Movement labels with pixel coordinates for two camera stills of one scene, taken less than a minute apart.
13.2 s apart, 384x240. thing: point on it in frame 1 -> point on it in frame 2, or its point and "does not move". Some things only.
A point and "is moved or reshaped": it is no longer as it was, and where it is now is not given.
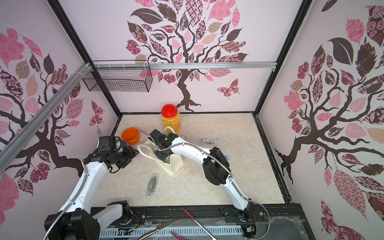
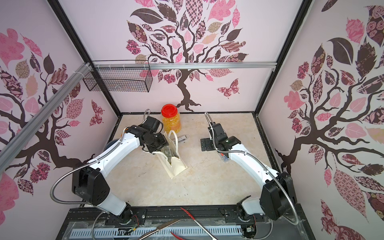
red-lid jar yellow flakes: (171, 117) does not move
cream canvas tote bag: (148, 149) is moved or reshaped
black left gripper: (131, 153) -> (163, 142)
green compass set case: (153, 182) is moved or reshaped
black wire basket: (122, 79) does not move
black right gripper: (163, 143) -> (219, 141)
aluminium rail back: (136, 65) does not move
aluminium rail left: (23, 137) does not move
